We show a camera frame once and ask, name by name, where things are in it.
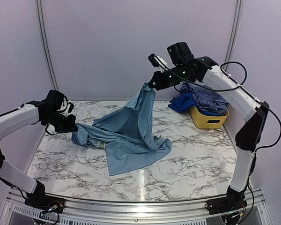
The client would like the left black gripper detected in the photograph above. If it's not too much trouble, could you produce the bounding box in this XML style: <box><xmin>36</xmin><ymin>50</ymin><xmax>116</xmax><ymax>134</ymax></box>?
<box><xmin>43</xmin><ymin>111</ymin><xmax>77</xmax><ymax>133</ymax></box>

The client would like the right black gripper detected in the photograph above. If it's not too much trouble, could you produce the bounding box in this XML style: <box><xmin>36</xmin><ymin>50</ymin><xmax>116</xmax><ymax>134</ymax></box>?
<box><xmin>149</xmin><ymin>63</ymin><xmax>194</xmax><ymax>90</ymax></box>

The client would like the light blue t-shirt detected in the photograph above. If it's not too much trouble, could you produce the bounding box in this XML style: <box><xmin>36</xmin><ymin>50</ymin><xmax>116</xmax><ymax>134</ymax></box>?
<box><xmin>71</xmin><ymin>83</ymin><xmax>172</xmax><ymax>176</ymax></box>

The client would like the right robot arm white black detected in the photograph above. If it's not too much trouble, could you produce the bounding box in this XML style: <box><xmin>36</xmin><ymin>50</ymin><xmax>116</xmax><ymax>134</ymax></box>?
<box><xmin>148</xmin><ymin>54</ymin><xmax>268</xmax><ymax>210</ymax></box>

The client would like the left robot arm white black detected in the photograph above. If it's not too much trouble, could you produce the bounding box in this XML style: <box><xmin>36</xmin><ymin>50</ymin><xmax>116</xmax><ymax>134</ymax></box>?
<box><xmin>0</xmin><ymin>100</ymin><xmax>78</xmax><ymax>209</ymax></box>

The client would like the yellow plastic laundry basket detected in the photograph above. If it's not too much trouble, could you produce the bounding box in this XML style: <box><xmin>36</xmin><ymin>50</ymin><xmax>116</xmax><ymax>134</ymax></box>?
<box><xmin>189</xmin><ymin>106</ymin><xmax>229</xmax><ymax>129</ymax></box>

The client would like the royal blue garment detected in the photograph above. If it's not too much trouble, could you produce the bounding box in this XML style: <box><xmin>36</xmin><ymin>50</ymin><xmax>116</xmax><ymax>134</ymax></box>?
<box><xmin>168</xmin><ymin>93</ymin><xmax>196</xmax><ymax>113</ymax></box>

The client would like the blue patterned button shirt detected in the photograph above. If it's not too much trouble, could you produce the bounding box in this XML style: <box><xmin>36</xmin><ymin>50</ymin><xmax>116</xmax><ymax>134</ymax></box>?
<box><xmin>180</xmin><ymin>82</ymin><xmax>229</xmax><ymax>116</ymax></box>

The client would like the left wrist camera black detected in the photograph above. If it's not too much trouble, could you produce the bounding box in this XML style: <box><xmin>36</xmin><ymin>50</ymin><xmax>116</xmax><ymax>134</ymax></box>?
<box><xmin>45</xmin><ymin>90</ymin><xmax>65</xmax><ymax>110</ymax></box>

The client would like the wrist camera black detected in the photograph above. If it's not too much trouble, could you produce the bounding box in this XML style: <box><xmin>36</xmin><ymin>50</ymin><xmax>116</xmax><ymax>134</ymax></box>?
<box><xmin>45</xmin><ymin>90</ymin><xmax>65</xmax><ymax>110</ymax></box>
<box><xmin>167</xmin><ymin>42</ymin><xmax>194</xmax><ymax>66</ymax></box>

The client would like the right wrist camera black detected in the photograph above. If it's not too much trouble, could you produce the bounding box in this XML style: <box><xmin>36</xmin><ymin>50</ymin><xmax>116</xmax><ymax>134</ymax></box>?
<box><xmin>167</xmin><ymin>42</ymin><xmax>194</xmax><ymax>66</ymax></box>

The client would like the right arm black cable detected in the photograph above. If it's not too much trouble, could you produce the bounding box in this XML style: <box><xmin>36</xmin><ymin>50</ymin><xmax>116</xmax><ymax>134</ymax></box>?
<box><xmin>168</xmin><ymin>61</ymin><xmax>281</xmax><ymax>150</ymax></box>

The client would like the right corner aluminium post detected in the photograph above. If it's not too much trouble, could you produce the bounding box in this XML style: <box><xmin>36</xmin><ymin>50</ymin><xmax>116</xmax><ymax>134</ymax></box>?
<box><xmin>224</xmin><ymin>0</ymin><xmax>243</xmax><ymax>62</ymax></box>

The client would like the corner aluminium post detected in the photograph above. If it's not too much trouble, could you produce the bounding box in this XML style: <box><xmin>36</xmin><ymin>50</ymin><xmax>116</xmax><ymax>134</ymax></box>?
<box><xmin>224</xmin><ymin>0</ymin><xmax>243</xmax><ymax>62</ymax></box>
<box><xmin>35</xmin><ymin>0</ymin><xmax>59</xmax><ymax>90</ymax></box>

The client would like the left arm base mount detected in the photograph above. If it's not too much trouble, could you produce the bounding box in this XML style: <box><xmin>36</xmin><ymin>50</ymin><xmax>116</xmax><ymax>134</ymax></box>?
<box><xmin>25</xmin><ymin>186</ymin><xmax>65</xmax><ymax>213</ymax></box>

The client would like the aluminium front frame rail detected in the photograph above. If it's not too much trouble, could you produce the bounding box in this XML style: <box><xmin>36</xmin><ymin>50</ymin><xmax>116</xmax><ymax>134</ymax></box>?
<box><xmin>0</xmin><ymin>189</ymin><xmax>272</xmax><ymax>225</ymax></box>

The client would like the left corner aluminium post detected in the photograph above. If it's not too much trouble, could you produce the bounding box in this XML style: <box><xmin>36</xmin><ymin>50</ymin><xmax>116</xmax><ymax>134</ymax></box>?
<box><xmin>35</xmin><ymin>0</ymin><xmax>59</xmax><ymax>90</ymax></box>

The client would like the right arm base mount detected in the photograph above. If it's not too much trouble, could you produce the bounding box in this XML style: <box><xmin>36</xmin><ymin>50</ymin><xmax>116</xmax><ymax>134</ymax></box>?
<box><xmin>205</xmin><ymin>192</ymin><xmax>248</xmax><ymax>215</ymax></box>

